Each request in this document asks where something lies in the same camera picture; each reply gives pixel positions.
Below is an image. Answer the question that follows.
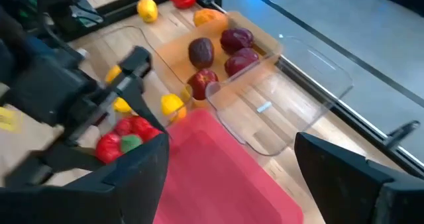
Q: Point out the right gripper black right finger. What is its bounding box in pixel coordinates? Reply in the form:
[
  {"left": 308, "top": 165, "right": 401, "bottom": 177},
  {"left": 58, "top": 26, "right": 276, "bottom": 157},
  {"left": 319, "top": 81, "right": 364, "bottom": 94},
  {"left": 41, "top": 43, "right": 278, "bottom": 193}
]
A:
[{"left": 293, "top": 132, "right": 424, "bottom": 224}]

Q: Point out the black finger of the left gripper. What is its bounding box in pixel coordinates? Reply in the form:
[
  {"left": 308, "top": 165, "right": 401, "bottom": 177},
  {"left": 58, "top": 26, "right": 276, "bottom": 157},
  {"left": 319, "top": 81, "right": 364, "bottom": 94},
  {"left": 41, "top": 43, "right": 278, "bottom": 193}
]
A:
[
  {"left": 3, "top": 143, "right": 104, "bottom": 189},
  {"left": 119, "top": 46, "right": 167, "bottom": 134}
]

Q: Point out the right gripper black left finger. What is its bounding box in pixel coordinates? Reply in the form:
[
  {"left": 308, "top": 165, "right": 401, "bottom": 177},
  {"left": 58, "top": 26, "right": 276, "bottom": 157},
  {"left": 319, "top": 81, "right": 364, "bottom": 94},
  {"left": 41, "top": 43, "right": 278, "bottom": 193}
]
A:
[{"left": 0, "top": 133, "right": 170, "bottom": 224}]

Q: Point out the yellow lemon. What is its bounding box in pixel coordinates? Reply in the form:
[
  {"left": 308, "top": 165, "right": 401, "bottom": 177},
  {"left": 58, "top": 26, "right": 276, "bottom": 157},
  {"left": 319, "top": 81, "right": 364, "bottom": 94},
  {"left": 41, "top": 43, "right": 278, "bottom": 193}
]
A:
[
  {"left": 160, "top": 93, "right": 188, "bottom": 123},
  {"left": 105, "top": 64, "right": 123, "bottom": 85},
  {"left": 136, "top": 0, "right": 159, "bottom": 24}
]

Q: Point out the orange-yellow fruit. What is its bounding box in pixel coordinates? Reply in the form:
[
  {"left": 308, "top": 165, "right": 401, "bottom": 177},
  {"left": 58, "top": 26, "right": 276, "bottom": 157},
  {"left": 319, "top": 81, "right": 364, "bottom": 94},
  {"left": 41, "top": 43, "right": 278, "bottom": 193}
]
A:
[{"left": 112, "top": 97, "right": 133, "bottom": 115}]

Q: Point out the brownish dark apple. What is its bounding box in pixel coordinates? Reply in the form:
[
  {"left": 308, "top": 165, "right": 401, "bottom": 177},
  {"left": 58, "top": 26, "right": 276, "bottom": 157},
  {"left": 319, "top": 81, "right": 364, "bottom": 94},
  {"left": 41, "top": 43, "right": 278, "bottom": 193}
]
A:
[{"left": 187, "top": 37, "right": 215, "bottom": 70}]

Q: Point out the dark red apple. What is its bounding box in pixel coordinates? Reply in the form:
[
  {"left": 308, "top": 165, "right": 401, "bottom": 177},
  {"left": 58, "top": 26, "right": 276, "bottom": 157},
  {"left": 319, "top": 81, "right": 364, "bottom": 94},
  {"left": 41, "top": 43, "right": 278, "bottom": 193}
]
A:
[
  {"left": 219, "top": 27, "right": 255, "bottom": 55},
  {"left": 224, "top": 47, "right": 260, "bottom": 78},
  {"left": 187, "top": 68, "right": 219, "bottom": 101}
]

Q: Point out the clear plastic bin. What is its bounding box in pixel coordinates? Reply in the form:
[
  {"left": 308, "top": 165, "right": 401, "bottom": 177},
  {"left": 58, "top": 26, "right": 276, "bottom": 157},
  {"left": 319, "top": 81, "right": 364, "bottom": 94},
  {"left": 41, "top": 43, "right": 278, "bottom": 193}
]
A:
[{"left": 76, "top": 25, "right": 199, "bottom": 145}]

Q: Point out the orange fruit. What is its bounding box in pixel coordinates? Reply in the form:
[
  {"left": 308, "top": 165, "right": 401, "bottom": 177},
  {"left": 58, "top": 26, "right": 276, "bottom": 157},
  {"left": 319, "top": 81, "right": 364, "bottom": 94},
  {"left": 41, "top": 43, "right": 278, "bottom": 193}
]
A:
[{"left": 193, "top": 7, "right": 229, "bottom": 29}]

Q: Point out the pink plastic bin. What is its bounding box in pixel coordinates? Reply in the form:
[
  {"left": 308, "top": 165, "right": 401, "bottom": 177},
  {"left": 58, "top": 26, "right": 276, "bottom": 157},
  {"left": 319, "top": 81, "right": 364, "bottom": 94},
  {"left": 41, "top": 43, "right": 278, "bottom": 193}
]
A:
[{"left": 152, "top": 108, "right": 305, "bottom": 224}]

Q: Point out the clear bin with white sticker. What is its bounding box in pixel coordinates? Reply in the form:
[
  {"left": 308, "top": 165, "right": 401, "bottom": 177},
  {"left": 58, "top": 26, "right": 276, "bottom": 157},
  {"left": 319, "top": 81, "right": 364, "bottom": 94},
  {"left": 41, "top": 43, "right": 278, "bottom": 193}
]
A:
[{"left": 204, "top": 34, "right": 354, "bottom": 157}]

